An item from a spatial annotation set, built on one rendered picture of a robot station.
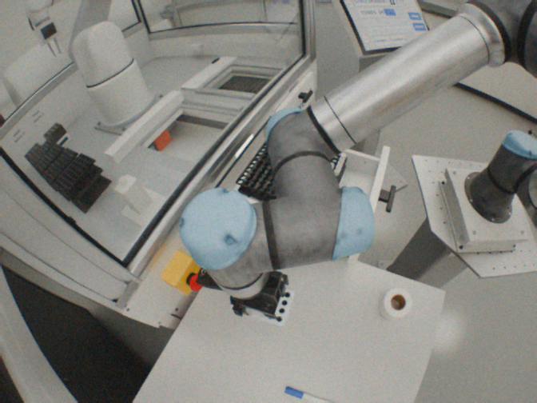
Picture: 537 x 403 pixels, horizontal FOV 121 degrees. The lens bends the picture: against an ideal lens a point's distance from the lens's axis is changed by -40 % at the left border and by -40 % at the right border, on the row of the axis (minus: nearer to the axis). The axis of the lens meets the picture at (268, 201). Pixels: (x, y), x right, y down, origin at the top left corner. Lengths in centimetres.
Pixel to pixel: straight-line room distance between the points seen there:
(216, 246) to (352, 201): 14
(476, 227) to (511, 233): 14
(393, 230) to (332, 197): 140
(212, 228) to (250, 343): 41
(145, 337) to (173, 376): 96
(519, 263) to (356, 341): 58
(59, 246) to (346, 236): 35
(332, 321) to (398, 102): 47
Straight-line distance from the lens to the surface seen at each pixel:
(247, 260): 24
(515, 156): 71
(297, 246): 24
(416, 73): 32
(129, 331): 167
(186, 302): 71
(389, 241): 159
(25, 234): 35
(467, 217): 75
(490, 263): 83
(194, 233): 23
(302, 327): 59
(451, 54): 33
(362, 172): 71
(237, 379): 61
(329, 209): 24
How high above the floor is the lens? 135
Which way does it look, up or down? 54 degrees down
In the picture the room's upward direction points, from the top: 11 degrees counter-clockwise
